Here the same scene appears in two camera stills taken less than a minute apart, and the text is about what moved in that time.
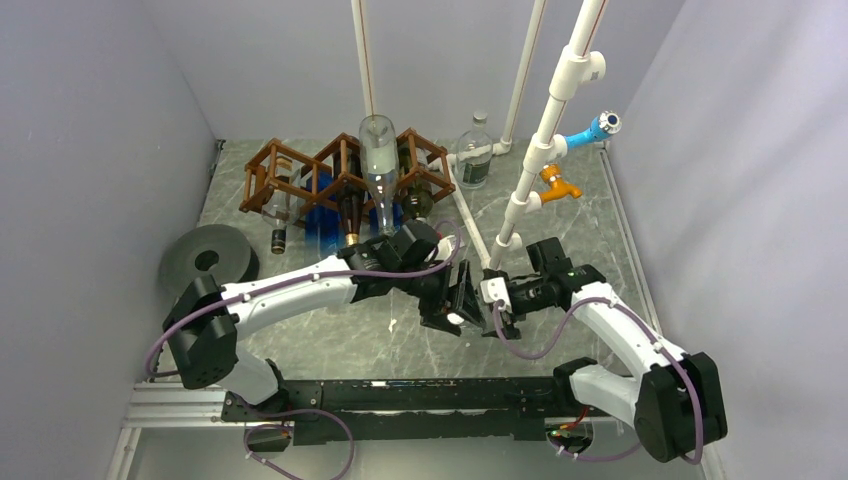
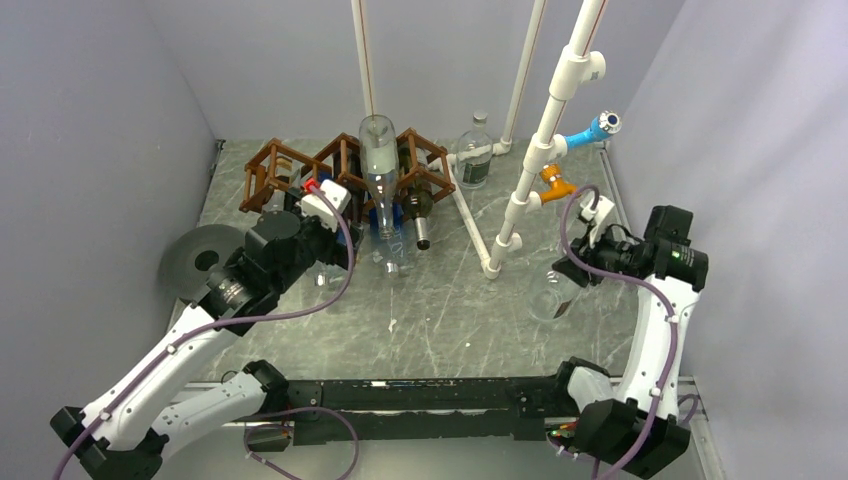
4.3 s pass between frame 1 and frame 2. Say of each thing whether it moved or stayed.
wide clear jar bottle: moved
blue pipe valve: stayed
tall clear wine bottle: stayed
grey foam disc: stayed
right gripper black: moved
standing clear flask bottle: stayed
